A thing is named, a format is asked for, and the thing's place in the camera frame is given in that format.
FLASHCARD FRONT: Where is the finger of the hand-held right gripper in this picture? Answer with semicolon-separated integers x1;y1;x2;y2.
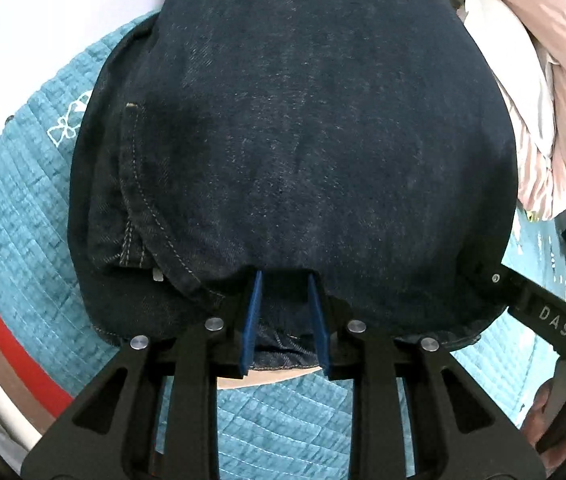
456;260;531;308

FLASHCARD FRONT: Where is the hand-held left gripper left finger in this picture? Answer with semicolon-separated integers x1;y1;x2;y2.
20;270;264;480

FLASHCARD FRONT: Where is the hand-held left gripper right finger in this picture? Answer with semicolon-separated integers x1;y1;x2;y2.
307;272;548;480

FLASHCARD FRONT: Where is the dark denim jacket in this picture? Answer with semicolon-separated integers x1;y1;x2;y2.
68;0;518;373

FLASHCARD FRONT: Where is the person's right hand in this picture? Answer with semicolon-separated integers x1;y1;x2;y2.
520;379;564;453

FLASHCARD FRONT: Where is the tan folded garment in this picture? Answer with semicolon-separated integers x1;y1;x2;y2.
217;366;325;392

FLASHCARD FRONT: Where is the white pillow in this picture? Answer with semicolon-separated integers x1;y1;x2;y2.
460;0;559;161

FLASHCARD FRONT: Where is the red box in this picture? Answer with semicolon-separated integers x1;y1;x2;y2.
0;280;76;403

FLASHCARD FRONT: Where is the teal fish-print bedspread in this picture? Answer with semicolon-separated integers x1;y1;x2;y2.
0;10;566;480

